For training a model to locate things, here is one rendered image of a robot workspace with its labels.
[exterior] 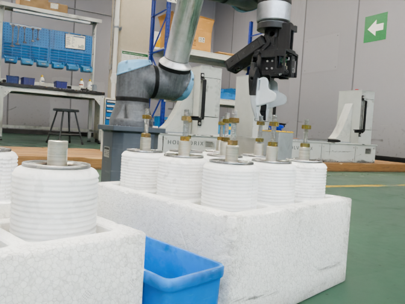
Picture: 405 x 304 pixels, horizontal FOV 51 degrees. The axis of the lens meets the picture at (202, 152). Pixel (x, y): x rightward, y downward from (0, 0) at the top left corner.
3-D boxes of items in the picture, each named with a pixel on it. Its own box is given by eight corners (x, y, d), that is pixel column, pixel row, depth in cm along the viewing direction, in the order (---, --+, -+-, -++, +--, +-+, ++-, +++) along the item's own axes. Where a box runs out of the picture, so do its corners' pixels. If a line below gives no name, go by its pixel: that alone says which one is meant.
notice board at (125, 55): (120, 70, 708) (121, 49, 707) (147, 74, 733) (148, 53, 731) (120, 70, 706) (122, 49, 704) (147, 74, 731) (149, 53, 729)
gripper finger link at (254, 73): (252, 93, 91) (257, 53, 92) (246, 93, 92) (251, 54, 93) (261, 99, 95) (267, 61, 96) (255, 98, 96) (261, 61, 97)
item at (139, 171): (120, 243, 83) (125, 152, 82) (114, 231, 92) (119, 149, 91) (167, 242, 86) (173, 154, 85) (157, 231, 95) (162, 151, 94)
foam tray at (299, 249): (87, 266, 89) (91, 182, 88) (211, 240, 117) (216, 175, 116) (226, 338, 62) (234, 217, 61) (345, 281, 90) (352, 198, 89)
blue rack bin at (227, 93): (203, 99, 681) (204, 86, 680) (223, 101, 699) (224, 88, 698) (219, 98, 637) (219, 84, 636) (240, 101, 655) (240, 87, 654)
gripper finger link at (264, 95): (270, 117, 89) (276, 75, 90) (246, 116, 93) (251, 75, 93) (276, 120, 92) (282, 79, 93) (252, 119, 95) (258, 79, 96)
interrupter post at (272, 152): (266, 162, 82) (267, 145, 81) (278, 163, 81) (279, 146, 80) (263, 163, 79) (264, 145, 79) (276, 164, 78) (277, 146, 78)
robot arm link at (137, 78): (111, 97, 149) (113, 58, 149) (147, 100, 155) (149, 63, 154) (120, 95, 138) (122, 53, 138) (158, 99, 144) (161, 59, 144)
